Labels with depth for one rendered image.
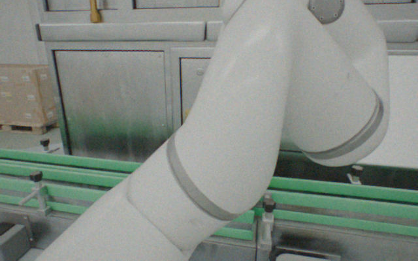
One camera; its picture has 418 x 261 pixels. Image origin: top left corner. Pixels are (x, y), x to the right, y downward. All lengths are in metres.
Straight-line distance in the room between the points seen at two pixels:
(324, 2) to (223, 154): 0.19
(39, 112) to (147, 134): 3.56
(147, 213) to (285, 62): 0.14
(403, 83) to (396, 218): 0.35
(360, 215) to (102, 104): 0.86
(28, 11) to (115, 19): 4.38
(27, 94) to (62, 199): 3.71
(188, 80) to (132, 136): 0.31
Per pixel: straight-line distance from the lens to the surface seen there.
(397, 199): 0.89
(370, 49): 0.33
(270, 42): 0.17
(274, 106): 0.16
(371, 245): 0.83
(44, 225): 0.91
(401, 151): 0.93
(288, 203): 0.75
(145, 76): 0.91
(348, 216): 0.79
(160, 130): 0.94
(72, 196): 0.82
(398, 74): 0.86
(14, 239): 0.95
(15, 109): 4.72
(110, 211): 0.21
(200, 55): 0.80
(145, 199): 0.21
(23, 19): 5.35
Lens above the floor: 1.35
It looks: 18 degrees down
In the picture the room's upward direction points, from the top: straight up
